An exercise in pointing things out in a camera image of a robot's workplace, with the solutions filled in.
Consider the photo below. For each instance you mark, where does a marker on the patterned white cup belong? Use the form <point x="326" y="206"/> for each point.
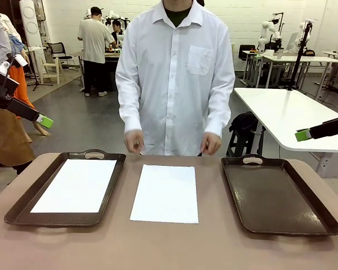
<point x="279" y="54"/>

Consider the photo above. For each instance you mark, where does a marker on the white standing air conditioner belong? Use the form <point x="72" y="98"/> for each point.
<point x="31" y="25"/>

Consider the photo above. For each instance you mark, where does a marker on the seated person in dark top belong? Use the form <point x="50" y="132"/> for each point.
<point x="117" y="28"/>

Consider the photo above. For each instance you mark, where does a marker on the person's right forearm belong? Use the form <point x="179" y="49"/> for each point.
<point x="129" y="112"/>

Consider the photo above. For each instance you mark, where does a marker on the white background humanoid robot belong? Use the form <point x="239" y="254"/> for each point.
<point x="112" y="14"/>

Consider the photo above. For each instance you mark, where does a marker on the person in white shirt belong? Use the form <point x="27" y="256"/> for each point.
<point x="171" y="70"/>

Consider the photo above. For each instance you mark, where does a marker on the person's right hand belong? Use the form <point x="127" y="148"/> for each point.
<point x="133" y="142"/>

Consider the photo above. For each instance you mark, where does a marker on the black overhead camera rig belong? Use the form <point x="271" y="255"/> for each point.
<point x="277" y="19"/>

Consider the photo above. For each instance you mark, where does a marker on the black background chair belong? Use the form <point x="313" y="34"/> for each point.
<point x="246" y="50"/>

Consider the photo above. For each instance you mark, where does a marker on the long white background table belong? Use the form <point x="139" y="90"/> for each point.
<point x="312" y="59"/>

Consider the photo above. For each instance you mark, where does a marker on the black mesh office chair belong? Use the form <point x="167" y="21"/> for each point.
<point x="56" y="49"/>

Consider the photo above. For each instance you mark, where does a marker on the man in grey t-shirt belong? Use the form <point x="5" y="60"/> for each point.
<point x="94" y="42"/>

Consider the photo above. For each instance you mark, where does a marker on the black step stool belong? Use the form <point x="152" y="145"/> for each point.
<point x="242" y="146"/>

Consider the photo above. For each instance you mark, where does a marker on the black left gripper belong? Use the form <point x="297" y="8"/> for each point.
<point x="0" y="90"/>

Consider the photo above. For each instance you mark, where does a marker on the white A4 paper sheet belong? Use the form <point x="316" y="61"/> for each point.
<point x="164" y="194"/>
<point x="73" y="185"/>

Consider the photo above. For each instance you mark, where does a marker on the white wooden chair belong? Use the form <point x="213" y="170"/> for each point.
<point x="52" y="69"/>

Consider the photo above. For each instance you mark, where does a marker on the short black tripod stand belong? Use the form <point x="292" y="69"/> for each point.
<point x="36" y="83"/>

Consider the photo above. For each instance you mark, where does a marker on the white computer monitor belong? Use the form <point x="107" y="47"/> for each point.
<point x="292" y="42"/>

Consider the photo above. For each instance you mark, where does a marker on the brown plastic serving tray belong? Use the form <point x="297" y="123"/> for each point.
<point x="112" y="182"/>
<point x="270" y="197"/>

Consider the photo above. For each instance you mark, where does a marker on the white desk with black frame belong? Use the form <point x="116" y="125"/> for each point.
<point x="333" y="53"/>

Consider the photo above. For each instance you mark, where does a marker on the mannequin with orange shorts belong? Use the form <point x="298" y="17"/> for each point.
<point x="22" y="84"/>

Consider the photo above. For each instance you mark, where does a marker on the black backpack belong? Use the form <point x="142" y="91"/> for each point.
<point x="243" y="121"/>

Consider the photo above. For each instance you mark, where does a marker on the background work desk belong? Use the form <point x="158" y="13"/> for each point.
<point x="112" y="54"/>

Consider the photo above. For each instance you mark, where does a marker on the tall black tripod pole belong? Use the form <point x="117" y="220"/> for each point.
<point x="301" y="53"/>

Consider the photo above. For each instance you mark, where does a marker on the person's left hand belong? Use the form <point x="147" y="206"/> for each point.
<point x="211" y="143"/>

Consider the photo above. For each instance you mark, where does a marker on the white rounded side table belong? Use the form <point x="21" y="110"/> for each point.
<point x="284" y="112"/>

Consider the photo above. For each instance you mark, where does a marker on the small white background desk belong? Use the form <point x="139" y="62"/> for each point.
<point x="252" y="52"/>

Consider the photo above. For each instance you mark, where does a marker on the dark-haired person behind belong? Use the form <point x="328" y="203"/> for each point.
<point x="200" y="2"/>

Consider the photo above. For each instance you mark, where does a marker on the person's left forearm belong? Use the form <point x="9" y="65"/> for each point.
<point x="219" y="112"/>

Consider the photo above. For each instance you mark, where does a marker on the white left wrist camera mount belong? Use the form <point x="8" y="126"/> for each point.
<point x="19" y="60"/>

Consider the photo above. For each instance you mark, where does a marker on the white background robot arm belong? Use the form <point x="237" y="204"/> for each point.
<point x="302" y="28"/>
<point x="267" y="26"/>

